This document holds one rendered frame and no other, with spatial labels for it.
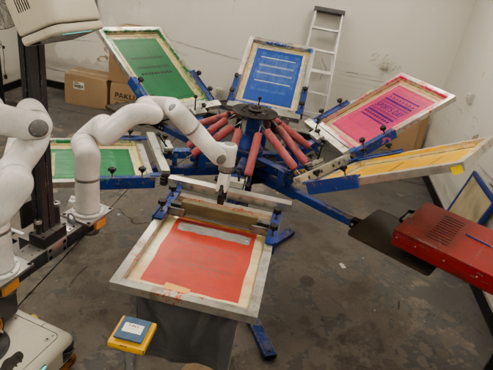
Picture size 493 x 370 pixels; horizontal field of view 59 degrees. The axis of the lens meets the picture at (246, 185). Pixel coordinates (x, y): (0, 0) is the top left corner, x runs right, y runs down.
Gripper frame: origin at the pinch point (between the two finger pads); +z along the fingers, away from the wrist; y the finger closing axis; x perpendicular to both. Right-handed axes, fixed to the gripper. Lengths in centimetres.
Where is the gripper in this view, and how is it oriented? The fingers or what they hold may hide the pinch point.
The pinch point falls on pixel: (221, 198)
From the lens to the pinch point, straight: 212.0
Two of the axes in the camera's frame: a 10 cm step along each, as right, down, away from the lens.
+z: -1.5, 8.8, 4.6
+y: -1.9, 4.3, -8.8
